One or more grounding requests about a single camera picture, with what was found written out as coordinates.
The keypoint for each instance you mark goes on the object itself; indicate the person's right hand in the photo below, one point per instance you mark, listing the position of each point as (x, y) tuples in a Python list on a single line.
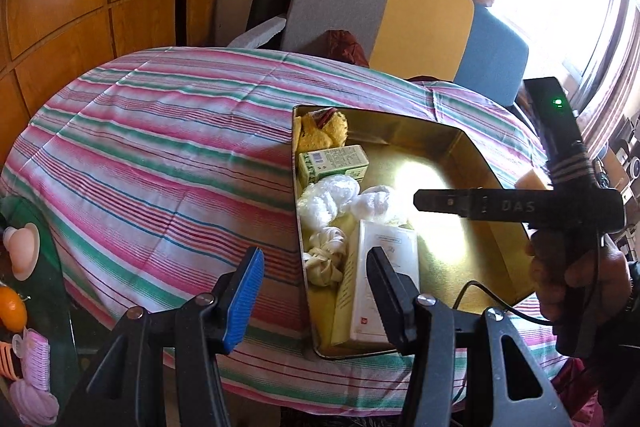
[(547, 287)]

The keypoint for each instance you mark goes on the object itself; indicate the green side table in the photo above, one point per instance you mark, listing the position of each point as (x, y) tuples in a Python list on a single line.
[(55, 307)]

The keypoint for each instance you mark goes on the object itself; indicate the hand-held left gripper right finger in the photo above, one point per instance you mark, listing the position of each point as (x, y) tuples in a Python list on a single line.
[(395, 302)]

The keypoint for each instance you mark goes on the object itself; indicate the person's red clothing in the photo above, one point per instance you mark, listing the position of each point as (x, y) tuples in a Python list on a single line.
[(575, 387)]

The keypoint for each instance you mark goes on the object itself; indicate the beige cardboard box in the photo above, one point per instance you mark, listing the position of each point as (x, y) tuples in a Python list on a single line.
[(387, 234)]

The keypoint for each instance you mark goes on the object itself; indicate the large white plastic wad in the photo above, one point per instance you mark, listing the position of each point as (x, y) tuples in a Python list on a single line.
[(325, 202)]

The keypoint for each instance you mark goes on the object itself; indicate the red tin box gold inside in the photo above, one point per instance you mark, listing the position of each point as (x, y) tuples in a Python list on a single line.
[(450, 257)]

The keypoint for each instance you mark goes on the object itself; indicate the small white plastic wad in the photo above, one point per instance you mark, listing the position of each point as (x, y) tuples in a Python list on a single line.
[(372, 204)]

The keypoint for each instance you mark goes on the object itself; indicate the green drink carton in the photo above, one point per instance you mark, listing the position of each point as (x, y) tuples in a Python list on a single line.
[(335, 162)]

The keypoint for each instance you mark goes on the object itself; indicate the pale pink round object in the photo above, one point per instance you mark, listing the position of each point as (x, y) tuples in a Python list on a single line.
[(22, 249)]

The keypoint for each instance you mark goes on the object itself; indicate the cream knotted cloth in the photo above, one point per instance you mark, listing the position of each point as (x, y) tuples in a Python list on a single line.
[(322, 257)]

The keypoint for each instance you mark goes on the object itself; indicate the dark red cloth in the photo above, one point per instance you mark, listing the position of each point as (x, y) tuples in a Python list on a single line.
[(345, 47)]

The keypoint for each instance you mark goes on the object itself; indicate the striped tablecloth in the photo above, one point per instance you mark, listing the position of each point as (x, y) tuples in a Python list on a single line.
[(150, 157)]

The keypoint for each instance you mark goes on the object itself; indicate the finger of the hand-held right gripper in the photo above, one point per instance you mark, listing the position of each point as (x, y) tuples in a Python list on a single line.
[(445, 203)]

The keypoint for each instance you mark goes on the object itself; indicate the orange round object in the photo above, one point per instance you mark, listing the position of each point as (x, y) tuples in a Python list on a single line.
[(12, 309)]

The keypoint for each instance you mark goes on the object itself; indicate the orange comb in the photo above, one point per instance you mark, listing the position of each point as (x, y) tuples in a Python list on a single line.
[(7, 362)]

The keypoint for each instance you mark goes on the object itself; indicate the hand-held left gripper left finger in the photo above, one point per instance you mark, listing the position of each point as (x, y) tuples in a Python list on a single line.
[(245, 302)]

